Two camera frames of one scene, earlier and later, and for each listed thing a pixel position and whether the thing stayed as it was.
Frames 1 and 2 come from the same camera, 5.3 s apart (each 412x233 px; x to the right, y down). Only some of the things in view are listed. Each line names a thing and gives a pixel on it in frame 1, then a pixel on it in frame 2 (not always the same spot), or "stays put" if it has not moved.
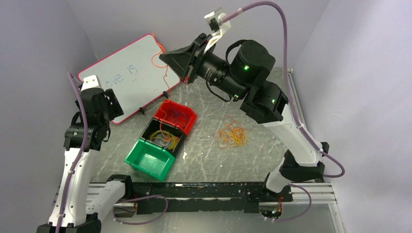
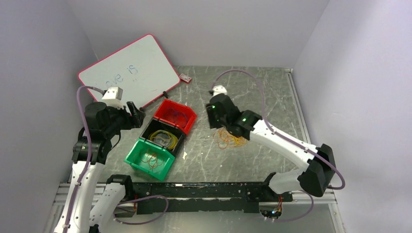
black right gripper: [180, 60] → [212, 124]
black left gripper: [114, 109] → [132, 122]
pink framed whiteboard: [137, 76] stays put
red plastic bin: [181, 116] stays put
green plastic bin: [150, 158] stays put
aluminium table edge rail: [297, 96] stays put
